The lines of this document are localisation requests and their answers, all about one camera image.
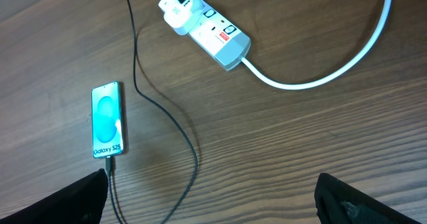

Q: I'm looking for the white power strip cord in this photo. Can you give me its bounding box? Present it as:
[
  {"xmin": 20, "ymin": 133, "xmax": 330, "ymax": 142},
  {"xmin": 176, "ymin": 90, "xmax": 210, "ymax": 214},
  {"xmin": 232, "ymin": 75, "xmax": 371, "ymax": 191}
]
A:
[{"xmin": 240, "ymin": 0, "xmax": 395, "ymax": 91}]

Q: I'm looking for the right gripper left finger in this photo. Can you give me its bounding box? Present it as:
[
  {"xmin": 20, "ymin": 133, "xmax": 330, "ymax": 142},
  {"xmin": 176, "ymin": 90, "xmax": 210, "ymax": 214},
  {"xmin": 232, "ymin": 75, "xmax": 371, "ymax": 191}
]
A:
[{"xmin": 1, "ymin": 169, "xmax": 108, "ymax": 224}]

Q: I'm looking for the white charger adapter plug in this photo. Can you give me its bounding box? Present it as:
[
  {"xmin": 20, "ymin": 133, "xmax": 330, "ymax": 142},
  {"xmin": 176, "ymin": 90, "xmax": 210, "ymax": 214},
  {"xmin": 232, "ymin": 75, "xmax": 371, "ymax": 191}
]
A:
[{"xmin": 163, "ymin": 0, "xmax": 204, "ymax": 35}]

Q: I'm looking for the black USB charging cable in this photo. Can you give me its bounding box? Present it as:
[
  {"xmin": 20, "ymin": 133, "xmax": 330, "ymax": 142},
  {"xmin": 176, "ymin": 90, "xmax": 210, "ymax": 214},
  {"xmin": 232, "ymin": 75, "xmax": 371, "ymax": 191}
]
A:
[{"xmin": 105, "ymin": 0, "xmax": 199, "ymax": 224}]

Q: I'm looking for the white power strip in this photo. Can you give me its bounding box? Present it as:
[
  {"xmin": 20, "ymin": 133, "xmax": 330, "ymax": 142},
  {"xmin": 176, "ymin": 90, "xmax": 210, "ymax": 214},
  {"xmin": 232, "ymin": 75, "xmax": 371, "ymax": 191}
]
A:
[{"xmin": 159, "ymin": 0, "xmax": 251, "ymax": 71}]

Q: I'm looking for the Galaxy smartphone teal screen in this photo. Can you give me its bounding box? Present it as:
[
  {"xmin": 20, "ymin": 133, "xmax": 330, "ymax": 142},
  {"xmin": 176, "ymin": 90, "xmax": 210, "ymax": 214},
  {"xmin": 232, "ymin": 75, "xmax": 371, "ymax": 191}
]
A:
[{"xmin": 91, "ymin": 81, "xmax": 125, "ymax": 159}]

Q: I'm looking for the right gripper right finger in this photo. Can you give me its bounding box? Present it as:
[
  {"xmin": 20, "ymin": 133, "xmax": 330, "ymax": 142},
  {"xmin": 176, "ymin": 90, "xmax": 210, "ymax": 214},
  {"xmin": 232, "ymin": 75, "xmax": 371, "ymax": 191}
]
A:
[{"xmin": 314, "ymin": 173, "xmax": 420, "ymax": 224}]

